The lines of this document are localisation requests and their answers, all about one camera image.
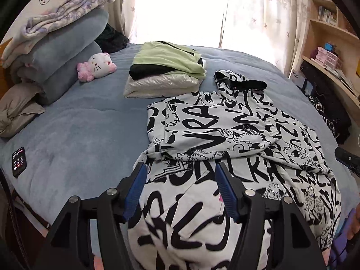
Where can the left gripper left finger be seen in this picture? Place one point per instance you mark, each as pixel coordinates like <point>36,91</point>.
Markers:
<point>68,243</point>

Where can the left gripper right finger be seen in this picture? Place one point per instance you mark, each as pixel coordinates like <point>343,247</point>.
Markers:
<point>275,229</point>

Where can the black white graffiti print jacket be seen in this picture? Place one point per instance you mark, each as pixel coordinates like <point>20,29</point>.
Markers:
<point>181,221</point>

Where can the black clothing pile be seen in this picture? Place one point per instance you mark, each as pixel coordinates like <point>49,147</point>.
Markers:
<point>111,40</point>

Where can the black white patterned chair cloth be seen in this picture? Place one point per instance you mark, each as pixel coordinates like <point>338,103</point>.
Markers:
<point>334,115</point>

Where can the black smartphone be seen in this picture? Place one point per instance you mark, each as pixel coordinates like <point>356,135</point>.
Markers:
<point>19,163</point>

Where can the pink storage boxes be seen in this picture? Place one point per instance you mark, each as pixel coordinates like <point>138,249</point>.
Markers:
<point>327,59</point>

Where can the blue bed cover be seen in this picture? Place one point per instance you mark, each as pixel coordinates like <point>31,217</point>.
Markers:
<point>89,139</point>

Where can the wooden bookshelf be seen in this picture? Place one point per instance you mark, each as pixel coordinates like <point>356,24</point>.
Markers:
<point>327,24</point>

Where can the grey pillow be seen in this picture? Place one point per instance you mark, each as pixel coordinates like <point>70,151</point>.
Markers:
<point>18,108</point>

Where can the floral sheer curtain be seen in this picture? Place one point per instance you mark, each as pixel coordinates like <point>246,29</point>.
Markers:
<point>273,30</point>

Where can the Hello Kitty plush toy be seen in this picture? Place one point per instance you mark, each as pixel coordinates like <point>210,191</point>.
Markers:
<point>98,66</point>

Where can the folded blue quilt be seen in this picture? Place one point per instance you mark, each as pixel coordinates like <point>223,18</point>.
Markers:
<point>51,64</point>

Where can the folded cream puffer jacket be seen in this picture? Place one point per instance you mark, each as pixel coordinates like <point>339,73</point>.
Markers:
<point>165,85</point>

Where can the folded light green garment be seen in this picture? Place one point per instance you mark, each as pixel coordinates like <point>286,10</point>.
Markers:
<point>162,57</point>

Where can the folded purple floral blanket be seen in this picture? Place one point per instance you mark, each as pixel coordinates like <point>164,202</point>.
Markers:
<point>37,27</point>

